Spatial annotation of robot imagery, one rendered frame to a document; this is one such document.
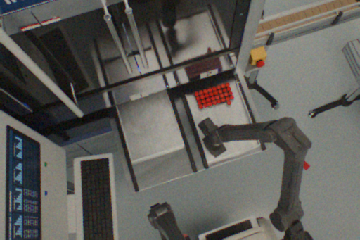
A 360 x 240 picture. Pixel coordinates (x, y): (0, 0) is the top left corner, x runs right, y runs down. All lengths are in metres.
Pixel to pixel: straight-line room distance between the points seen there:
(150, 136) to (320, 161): 1.38
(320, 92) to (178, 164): 1.46
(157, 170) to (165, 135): 0.17
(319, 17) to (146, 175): 1.15
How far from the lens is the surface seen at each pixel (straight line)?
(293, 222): 1.60
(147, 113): 2.03
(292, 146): 1.31
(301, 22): 2.17
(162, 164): 1.97
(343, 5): 2.31
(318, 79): 3.13
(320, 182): 2.95
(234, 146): 1.98
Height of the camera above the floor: 2.82
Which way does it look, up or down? 73 degrees down
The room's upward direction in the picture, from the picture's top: 8 degrees counter-clockwise
